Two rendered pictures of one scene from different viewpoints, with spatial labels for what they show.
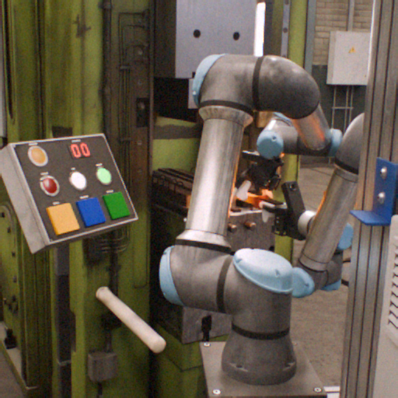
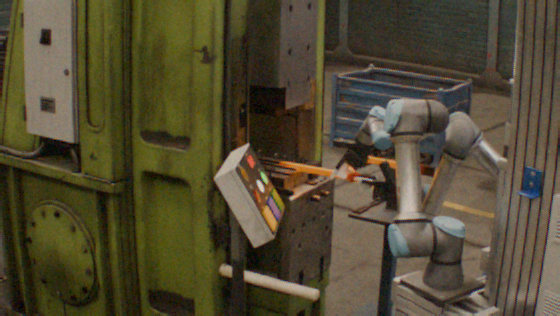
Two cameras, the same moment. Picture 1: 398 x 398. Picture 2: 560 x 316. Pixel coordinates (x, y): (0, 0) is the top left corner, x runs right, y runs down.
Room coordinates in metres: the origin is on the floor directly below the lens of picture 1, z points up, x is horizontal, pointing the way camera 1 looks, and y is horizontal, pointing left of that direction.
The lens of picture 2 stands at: (-0.77, 1.55, 1.95)
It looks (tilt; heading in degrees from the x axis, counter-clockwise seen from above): 15 degrees down; 331
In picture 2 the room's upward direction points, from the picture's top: 1 degrees clockwise
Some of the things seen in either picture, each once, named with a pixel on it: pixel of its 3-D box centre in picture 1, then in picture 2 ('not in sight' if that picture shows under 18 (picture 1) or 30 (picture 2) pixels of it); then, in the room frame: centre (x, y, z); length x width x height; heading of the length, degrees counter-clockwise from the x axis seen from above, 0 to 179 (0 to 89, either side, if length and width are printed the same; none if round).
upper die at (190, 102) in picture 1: (185, 90); (255, 88); (2.19, 0.07, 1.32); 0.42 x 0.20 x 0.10; 30
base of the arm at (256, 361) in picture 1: (259, 343); (444, 268); (1.10, -0.13, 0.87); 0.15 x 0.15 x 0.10
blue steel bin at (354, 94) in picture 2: not in sight; (401, 112); (5.09, -2.96, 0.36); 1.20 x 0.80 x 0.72; 26
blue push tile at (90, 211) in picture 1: (90, 212); (272, 209); (1.58, 0.30, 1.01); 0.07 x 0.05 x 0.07; 145
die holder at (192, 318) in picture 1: (192, 253); (259, 222); (2.22, 0.03, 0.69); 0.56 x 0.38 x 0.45; 30
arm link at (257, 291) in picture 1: (259, 288); (446, 237); (1.10, -0.12, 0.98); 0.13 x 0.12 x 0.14; 68
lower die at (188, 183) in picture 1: (183, 187); (254, 169); (2.19, 0.07, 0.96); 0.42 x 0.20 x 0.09; 30
